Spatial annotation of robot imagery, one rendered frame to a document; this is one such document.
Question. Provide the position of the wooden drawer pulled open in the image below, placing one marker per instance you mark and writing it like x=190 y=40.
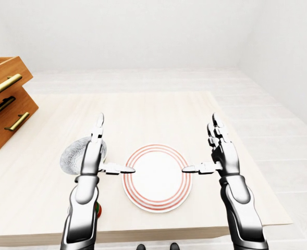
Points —
x=15 y=70

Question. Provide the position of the red and green small object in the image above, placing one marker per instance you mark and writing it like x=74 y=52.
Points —
x=98 y=209

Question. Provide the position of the small dark shape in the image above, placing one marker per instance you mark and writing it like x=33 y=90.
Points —
x=174 y=246
x=141 y=247

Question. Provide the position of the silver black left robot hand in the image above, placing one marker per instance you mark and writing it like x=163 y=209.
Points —
x=92 y=159

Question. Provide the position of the grey patterned bowl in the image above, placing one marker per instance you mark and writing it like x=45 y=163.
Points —
x=72 y=156

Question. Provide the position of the wooden cabinet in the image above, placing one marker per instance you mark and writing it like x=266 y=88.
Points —
x=2 y=140

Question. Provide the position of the white plate with red rings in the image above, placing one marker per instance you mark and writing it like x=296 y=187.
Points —
x=157 y=182

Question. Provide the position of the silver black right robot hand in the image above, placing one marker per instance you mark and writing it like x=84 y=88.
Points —
x=227 y=159

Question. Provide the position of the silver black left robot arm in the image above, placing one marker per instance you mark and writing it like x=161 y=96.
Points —
x=83 y=203

